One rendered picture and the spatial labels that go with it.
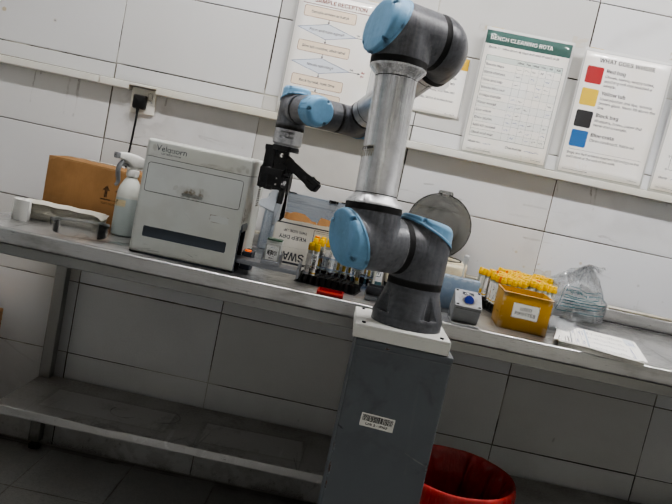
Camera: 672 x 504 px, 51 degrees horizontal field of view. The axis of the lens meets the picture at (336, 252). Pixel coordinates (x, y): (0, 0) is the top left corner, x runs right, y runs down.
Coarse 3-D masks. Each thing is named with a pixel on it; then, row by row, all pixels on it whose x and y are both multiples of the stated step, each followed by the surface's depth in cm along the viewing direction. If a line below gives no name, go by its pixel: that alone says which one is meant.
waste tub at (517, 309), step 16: (512, 288) 197; (496, 304) 194; (512, 304) 185; (528, 304) 185; (544, 304) 184; (496, 320) 188; (512, 320) 185; (528, 320) 185; (544, 320) 185; (544, 336) 185
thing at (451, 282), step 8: (448, 280) 191; (456, 280) 191; (464, 280) 191; (472, 280) 192; (448, 288) 191; (464, 288) 191; (472, 288) 190; (440, 296) 192; (448, 296) 191; (448, 304) 192
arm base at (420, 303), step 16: (384, 288) 149; (400, 288) 144; (416, 288) 143; (432, 288) 144; (384, 304) 147; (400, 304) 143; (416, 304) 143; (432, 304) 145; (384, 320) 144; (400, 320) 143; (416, 320) 142; (432, 320) 145
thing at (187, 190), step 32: (160, 160) 179; (192, 160) 179; (224, 160) 179; (256, 160) 186; (160, 192) 180; (192, 192) 180; (224, 192) 180; (256, 192) 195; (160, 224) 181; (192, 224) 181; (224, 224) 181; (160, 256) 182; (192, 256) 182; (224, 256) 181
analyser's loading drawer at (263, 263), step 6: (240, 258) 184; (246, 258) 186; (252, 258) 188; (246, 264) 183; (252, 264) 183; (258, 264) 182; (264, 264) 182; (270, 264) 183; (276, 264) 183; (282, 264) 188; (300, 264) 182; (276, 270) 183; (282, 270) 183; (288, 270) 182; (294, 270) 183; (300, 270) 187
